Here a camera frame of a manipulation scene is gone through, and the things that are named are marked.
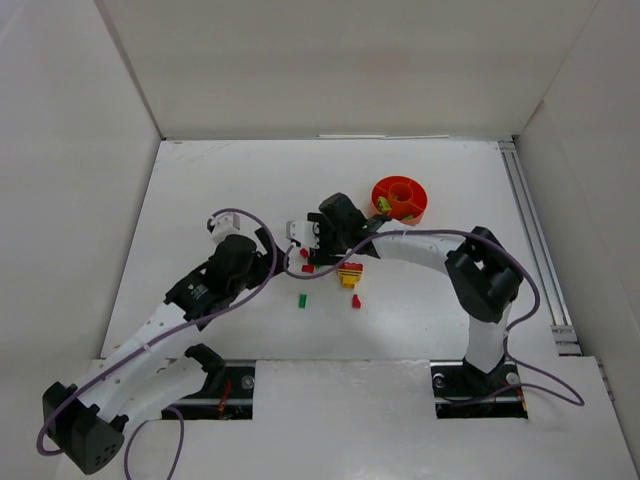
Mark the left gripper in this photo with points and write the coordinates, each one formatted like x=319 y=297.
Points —
x=263 y=248

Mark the lime green large lego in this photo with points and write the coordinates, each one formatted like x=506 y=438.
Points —
x=383 y=205

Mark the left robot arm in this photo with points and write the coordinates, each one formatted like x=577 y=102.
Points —
x=165 y=360

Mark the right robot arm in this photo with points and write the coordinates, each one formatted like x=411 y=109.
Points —
x=485 y=282

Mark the red yellow striped lego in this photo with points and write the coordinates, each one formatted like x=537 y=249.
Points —
x=350 y=273

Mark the orange round divided container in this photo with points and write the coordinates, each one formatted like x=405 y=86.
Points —
x=406 y=196

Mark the red slope lego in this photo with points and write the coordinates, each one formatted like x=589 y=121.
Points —
x=356 y=301

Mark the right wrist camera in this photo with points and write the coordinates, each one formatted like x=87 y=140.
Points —
x=300 y=232

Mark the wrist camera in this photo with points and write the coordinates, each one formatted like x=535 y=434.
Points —
x=221 y=226
x=300 y=232

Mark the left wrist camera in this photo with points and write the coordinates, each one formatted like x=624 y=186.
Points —
x=221 y=226

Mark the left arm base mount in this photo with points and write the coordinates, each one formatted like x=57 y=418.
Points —
x=226 y=392

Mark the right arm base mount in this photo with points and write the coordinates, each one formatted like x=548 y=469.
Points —
x=461 y=392

